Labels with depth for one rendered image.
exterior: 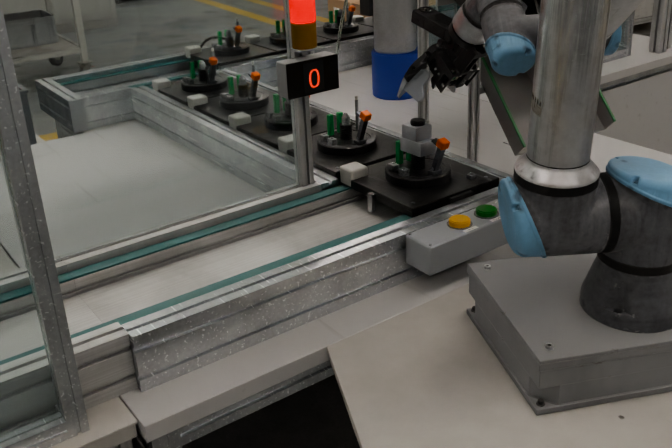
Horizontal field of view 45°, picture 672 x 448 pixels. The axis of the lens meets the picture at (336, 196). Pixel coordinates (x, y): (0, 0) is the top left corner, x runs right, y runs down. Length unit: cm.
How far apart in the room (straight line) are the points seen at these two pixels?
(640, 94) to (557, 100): 208
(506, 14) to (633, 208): 40
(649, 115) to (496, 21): 191
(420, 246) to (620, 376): 42
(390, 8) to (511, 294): 143
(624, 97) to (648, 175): 189
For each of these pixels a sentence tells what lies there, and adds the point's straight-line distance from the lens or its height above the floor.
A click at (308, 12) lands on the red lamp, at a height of 133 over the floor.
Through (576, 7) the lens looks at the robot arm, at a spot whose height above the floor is 142.
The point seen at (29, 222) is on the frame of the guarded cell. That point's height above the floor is 120.
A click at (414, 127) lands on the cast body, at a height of 109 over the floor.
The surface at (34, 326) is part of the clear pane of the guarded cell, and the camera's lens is 116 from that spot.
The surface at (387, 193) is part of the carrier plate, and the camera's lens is 163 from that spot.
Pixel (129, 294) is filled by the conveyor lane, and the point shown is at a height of 92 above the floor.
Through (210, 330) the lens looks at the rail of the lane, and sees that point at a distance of 131.
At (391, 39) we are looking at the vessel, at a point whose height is 106.
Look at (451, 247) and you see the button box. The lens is 147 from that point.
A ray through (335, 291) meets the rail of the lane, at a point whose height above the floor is 90.
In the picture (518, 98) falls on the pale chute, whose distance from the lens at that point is 186.
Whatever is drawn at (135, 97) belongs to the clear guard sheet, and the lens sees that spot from 149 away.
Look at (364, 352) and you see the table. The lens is 133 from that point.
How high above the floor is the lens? 161
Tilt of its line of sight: 23 degrees down
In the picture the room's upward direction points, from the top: 3 degrees counter-clockwise
